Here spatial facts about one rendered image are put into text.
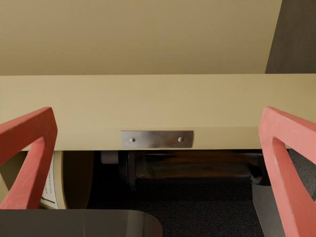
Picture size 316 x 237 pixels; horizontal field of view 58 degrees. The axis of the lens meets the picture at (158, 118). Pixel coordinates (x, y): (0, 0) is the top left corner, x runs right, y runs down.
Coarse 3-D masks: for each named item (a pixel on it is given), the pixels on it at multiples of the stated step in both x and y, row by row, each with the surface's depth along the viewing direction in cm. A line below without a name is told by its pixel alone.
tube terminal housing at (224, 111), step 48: (0, 96) 32; (48, 96) 32; (96, 96) 32; (144, 96) 32; (192, 96) 32; (240, 96) 32; (288, 96) 32; (96, 144) 29; (192, 144) 29; (240, 144) 29; (0, 192) 33
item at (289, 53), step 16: (288, 0) 56; (304, 0) 50; (288, 16) 56; (304, 16) 50; (288, 32) 56; (304, 32) 50; (272, 48) 64; (288, 48) 56; (304, 48) 50; (272, 64) 64; (288, 64) 56; (304, 64) 50
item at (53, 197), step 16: (64, 160) 50; (80, 160) 51; (48, 176) 36; (64, 176) 49; (80, 176) 50; (48, 192) 36; (64, 192) 36; (80, 192) 48; (48, 208) 39; (64, 208) 36; (80, 208) 45
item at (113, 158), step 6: (102, 150) 43; (108, 150) 43; (114, 150) 43; (120, 150) 41; (102, 156) 43; (108, 156) 43; (114, 156) 43; (120, 156) 40; (102, 162) 43; (108, 162) 43; (114, 162) 43; (120, 162) 40; (120, 168) 41; (120, 174) 41; (126, 174) 40; (126, 180) 41
